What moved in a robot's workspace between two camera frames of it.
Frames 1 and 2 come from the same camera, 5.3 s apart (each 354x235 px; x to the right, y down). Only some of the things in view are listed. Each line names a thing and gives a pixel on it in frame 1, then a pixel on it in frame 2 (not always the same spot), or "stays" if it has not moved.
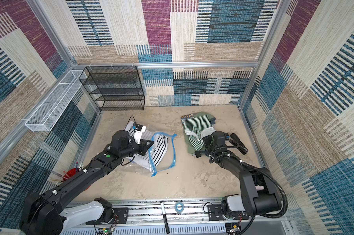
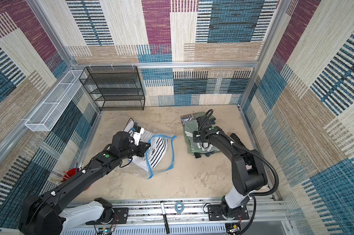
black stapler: (238, 143) stays
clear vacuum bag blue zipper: (160, 156) stays
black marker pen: (163, 209) stays
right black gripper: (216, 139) → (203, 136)
